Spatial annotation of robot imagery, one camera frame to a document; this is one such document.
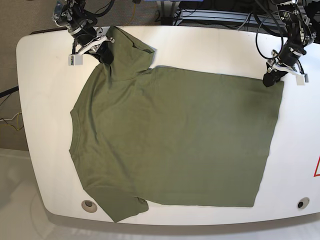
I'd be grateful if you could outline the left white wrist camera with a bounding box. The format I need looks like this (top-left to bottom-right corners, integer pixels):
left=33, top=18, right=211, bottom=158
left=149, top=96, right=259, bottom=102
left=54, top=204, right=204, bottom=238
left=296, top=74, right=309, bottom=86

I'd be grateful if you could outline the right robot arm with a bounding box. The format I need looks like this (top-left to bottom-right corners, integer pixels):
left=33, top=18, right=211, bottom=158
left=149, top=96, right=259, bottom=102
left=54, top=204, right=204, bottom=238
left=52, top=0, right=115, bottom=66

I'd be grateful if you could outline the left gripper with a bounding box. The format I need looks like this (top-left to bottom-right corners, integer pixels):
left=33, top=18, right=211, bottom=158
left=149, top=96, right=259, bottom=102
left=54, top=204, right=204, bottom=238
left=262, top=46, right=307, bottom=87

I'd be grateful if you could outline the red triangle table sticker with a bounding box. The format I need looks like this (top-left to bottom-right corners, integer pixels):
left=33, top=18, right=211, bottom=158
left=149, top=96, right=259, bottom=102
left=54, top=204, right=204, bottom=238
left=313, top=158, right=320, bottom=177

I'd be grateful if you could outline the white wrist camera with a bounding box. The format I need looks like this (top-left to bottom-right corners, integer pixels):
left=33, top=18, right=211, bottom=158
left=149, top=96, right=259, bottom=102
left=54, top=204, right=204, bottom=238
left=296, top=74, right=309, bottom=86
left=68, top=54, right=83, bottom=66

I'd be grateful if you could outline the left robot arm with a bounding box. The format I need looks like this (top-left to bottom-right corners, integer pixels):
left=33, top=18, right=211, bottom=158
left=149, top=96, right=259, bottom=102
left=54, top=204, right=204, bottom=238
left=262, top=0, right=317, bottom=88

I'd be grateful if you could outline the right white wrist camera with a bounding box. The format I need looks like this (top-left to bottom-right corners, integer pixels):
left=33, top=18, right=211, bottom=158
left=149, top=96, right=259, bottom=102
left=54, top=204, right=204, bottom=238
left=68, top=54, right=83, bottom=66

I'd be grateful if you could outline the right table cable grommet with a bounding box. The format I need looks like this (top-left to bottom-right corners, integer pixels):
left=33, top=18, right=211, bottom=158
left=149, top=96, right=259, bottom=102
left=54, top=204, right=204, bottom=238
left=297, top=197, right=310, bottom=210

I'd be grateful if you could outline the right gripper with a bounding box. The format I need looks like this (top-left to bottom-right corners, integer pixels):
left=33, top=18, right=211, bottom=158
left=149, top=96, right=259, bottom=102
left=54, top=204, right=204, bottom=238
left=71, top=28, right=115, bottom=65

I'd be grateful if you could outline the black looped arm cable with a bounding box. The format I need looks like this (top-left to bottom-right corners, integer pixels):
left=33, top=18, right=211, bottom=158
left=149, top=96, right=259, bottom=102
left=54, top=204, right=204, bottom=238
left=255, top=0, right=286, bottom=61

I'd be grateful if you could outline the aluminium frame rail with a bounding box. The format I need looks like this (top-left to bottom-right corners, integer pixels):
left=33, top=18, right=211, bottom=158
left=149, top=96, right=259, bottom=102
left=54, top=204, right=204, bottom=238
left=174, top=9, right=288, bottom=32

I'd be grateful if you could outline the yellow floor cable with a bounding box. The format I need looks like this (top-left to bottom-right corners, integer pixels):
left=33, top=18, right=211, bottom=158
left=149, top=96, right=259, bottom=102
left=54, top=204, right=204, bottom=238
left=126, top=3, right=138, bottom=26

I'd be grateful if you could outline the table cable grommet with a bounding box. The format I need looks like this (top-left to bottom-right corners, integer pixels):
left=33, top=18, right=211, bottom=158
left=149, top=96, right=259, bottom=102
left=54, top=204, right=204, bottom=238
left=81, top=200, right=98, bottom=213
left=297, top=197, right=310, bottom=210

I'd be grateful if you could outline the left table cable grommet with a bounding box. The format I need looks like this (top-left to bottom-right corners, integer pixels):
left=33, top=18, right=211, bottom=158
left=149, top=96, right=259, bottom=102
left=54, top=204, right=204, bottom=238
left=81, top=200, right=98, bottom=213

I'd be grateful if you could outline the olive green T-shirt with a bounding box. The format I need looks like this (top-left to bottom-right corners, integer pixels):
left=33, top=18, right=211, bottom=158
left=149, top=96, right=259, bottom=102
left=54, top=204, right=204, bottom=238
left=69, top=26, right=284, bottom=222

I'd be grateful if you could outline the white floor cable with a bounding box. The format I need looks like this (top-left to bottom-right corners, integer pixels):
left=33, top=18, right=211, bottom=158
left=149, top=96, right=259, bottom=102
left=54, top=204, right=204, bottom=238
left=0, top=111, right=22, bottom=124

